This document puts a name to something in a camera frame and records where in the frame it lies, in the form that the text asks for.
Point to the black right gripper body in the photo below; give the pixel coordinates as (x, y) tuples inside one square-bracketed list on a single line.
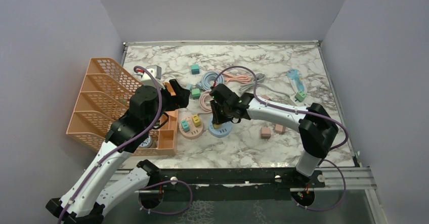
[(221, 113)]

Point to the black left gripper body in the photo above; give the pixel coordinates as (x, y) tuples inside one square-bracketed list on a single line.
[(169, 102)]

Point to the yellow charger cube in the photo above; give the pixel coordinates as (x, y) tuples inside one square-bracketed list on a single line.
[(218, 126), (196, 120)]

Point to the brown-pink charger cube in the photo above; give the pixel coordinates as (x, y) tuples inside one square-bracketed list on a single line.
[(266, 97)]

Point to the pink charger cube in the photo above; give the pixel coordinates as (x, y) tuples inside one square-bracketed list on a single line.
[(280, 129), (265, 133)]

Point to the teal charger cube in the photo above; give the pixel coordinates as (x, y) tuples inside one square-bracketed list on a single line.
[(185, 126), (195, 69)]

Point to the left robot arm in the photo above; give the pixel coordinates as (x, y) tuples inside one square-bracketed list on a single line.
[(89, 200)]

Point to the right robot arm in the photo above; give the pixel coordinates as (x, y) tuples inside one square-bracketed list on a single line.
[(314, 125)]

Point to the blue round power socket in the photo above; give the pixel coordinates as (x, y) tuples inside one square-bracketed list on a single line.
[(221, 131)]

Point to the green charger cube left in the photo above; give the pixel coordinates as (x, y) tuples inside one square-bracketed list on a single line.
[(195, 93)]

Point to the pink round power socket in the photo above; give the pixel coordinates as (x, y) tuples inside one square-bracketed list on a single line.
[(194, 132)]

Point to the round patterned tape tin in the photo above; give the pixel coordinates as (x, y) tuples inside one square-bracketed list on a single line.
[(147, 143)]

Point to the orange plastic desk organizer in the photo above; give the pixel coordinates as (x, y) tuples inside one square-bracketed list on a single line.
[(103, 98)]

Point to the green charger on white strip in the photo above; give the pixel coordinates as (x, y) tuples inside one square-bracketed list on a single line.
[(300, 96)]

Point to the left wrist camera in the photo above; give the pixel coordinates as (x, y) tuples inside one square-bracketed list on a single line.
[(151, 76)]

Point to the black metal base rail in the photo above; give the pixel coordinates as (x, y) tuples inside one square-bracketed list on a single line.
[(233, 184)]

